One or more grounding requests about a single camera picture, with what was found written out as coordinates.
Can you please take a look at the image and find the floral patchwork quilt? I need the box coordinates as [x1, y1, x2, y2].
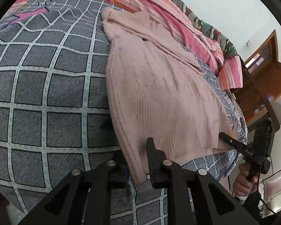
[171, 0, 238, 59]

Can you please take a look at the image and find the black cable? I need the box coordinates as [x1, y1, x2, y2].
[255, 130, 278, 215]

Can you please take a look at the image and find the pink knit sweater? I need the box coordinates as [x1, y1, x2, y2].
[101, 7, 237, 184]

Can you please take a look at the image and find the pink striped pillow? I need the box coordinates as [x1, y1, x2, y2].
[217, 56, 243, 90]

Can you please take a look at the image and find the grey checked bed sheet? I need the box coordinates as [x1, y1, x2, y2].
[0, 0, 249, 225]

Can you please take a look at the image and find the floral white under sheet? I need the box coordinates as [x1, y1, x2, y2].
[224, 89, 248, 144]

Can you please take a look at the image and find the wooden chair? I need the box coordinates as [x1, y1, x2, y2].
[231, 31, 281, 132]

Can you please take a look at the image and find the pink striped blanket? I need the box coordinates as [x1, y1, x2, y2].
[16, 0, 227, 76]

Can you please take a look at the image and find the right hand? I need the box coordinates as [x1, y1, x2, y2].
[232, 162, 260, 197]

